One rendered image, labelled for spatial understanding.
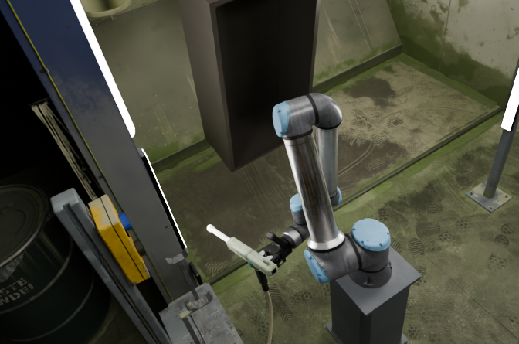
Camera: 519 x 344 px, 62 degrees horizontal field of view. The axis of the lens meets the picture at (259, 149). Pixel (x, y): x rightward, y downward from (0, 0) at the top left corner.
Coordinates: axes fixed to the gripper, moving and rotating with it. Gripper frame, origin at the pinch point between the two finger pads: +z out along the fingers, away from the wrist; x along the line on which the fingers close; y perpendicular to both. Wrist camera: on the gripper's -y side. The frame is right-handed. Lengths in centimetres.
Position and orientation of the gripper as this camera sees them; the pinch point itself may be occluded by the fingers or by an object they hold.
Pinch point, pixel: (255, 264)
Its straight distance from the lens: 194.8
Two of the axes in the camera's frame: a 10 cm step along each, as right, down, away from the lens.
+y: 2.3, 8.5, 4.8
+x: -6.5, -2.3, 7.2
